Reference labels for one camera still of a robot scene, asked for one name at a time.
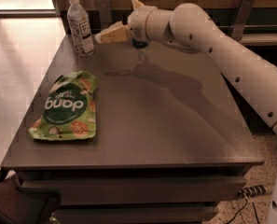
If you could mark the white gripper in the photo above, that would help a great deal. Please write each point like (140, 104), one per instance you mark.
(137, 21)

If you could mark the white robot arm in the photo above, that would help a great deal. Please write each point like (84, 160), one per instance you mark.
(188, 26)

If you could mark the clear plastic water bottle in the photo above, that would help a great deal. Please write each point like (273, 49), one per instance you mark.
(79, 23)

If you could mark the blue soda can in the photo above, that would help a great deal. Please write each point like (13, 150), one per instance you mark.
(139, 44)

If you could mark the green dang snack bag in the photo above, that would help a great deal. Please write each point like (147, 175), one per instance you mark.
(69, 112)

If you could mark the grey side shelf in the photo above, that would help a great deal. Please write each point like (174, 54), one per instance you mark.
(259, 40)

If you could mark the upper drawer front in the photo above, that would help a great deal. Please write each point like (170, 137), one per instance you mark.
(142, 190)

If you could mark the drawer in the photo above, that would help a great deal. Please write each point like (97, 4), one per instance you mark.
(141, 215)
(142, 190)

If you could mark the lower drawer front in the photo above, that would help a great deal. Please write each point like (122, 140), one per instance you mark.
(141, 215)

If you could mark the striped power strip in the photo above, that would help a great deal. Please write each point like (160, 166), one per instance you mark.
(254, 191)

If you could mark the dark bag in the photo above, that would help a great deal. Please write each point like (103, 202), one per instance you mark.
(23, 206)

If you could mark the left metal wall bracket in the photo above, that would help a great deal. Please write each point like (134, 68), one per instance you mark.
(104, 9)

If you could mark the metal wall bracket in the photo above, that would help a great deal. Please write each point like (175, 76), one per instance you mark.
(104, 9)
(242, 14)

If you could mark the right metal wall bracket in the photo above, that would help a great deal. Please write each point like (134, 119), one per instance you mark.
(242, 14)

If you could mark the horizontal metal rail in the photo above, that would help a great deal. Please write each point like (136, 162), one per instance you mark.
(274, 26)

